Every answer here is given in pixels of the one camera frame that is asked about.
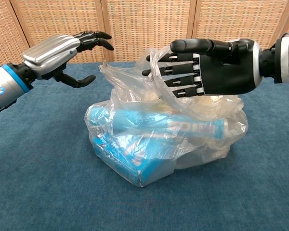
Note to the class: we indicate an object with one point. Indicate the woven rattan folding screen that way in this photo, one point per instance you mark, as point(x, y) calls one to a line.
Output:
point(139, 24)

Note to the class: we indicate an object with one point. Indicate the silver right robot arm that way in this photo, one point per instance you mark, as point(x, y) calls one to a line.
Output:
point(284, 60)

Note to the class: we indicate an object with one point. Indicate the blue cylindrical snack tube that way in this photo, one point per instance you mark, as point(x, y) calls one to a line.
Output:
point(144, 120)

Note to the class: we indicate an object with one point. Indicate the teal velvet tablecloth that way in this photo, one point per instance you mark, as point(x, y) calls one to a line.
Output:
point(38, 168)

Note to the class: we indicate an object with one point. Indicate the clear plastic shopping bag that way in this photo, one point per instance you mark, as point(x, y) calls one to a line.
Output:
point(207, 146)

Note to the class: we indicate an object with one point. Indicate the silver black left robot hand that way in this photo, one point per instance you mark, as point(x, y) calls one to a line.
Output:
point(50, 53)

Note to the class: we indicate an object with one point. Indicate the blue snack box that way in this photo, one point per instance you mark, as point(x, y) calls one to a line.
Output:
point(120, 161)

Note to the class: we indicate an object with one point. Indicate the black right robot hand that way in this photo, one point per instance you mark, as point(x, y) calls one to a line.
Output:
point(226, 72)

